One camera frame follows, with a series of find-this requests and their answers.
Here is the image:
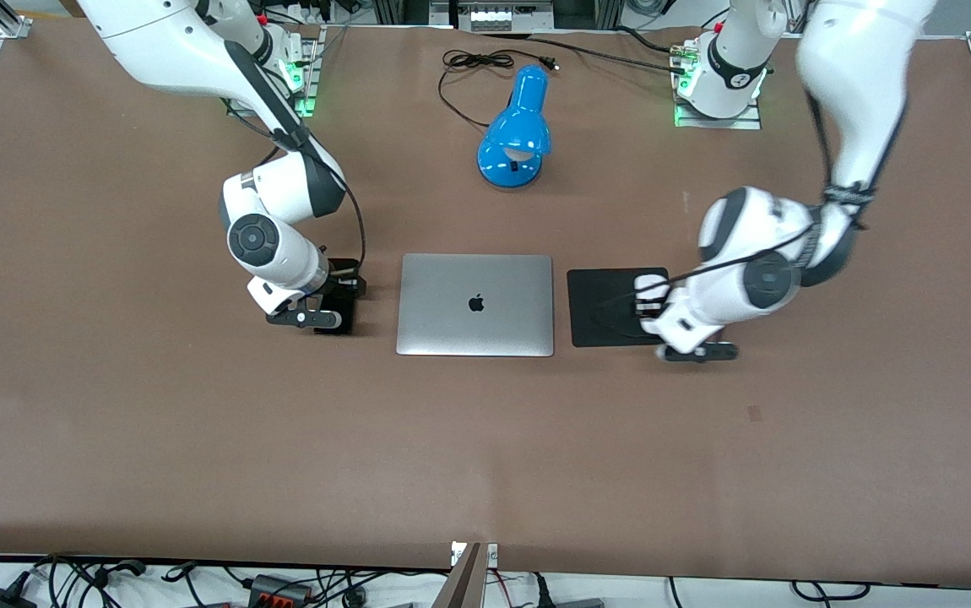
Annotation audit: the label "black lamp power cord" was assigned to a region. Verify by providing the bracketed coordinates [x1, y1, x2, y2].
[438, 48, 561, 130]

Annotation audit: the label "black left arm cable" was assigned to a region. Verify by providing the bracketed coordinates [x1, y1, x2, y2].
[599, 89, 909, 310]

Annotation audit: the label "looped black cable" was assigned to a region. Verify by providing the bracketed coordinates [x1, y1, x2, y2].
[789, 580, 872, 603]

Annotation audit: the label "black mouse pad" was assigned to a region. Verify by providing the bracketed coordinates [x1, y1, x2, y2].
[567, 267, 679, 349]

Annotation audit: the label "tangled black cables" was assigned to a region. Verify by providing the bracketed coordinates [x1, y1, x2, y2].
[0, 553, 150, 608]

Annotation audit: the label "black smartphone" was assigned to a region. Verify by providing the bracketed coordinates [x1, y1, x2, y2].
[312, 291, 360, 337]

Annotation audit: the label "thin red wire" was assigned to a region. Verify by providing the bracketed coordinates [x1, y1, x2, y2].
[485, 567, 539, 594]

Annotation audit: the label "blue desk lamp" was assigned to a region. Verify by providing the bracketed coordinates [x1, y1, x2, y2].
[476, 65, 553, 190]

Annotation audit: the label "thick black cable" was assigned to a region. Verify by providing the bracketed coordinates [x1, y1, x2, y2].
[484, 30, 691, 79]

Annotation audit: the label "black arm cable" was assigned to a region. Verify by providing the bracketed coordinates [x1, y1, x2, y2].
[231, 42, 368, 273]
[599, 89, 909, 310]

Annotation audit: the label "grey power strip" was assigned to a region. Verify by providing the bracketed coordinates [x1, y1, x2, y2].
[467, 7, 556, 34]

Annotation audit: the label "silver closed laptop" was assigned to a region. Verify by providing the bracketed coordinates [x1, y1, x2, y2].
[395, 253, 556, 358]

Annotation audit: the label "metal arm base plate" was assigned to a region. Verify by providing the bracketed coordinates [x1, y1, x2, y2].
[225, 24, 323, 118]
[672, 41, 764, 131]

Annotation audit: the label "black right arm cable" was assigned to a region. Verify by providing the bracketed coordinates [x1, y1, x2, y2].
[231, 42, 368, 273]

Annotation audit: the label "black box with red connectors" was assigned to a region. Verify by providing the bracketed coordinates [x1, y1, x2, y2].
[247, 573, 315, 606]

